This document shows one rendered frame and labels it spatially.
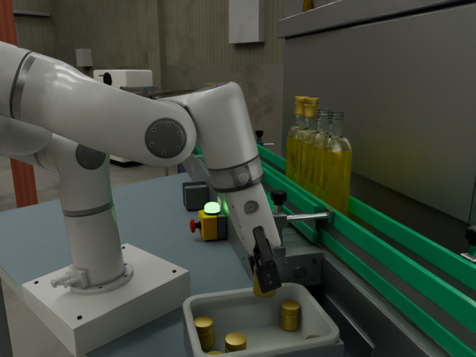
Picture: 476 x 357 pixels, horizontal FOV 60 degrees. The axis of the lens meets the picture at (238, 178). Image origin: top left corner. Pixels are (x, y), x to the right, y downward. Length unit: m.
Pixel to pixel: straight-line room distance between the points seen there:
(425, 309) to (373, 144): 0.45
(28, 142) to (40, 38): 8.95
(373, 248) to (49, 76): 0.52
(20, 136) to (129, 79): 4.66
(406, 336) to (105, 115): 0.48
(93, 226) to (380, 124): 0.63
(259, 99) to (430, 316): 4.48
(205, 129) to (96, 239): 0.38
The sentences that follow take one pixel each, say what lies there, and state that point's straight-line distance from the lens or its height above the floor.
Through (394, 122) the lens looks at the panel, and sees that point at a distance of 0.90.
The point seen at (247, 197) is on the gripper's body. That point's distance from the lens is 0.54.
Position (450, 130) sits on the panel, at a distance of 0.78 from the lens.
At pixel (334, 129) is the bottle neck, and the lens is 0.85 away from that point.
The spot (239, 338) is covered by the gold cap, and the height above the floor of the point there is 0.81.
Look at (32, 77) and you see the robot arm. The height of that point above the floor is 1.21.
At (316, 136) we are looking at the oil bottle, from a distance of 0.89.
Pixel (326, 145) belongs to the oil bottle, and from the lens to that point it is 0.84.
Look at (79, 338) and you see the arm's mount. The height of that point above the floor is 0.78.
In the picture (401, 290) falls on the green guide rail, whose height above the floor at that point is 0.91.
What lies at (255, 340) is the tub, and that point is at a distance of 0.76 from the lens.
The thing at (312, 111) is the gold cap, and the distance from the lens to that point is 0.95.
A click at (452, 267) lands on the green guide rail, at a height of 0.95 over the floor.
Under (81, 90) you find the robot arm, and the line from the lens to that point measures 0.49.
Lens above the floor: 1.22
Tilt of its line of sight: 15 degrees down
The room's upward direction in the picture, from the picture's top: straight up
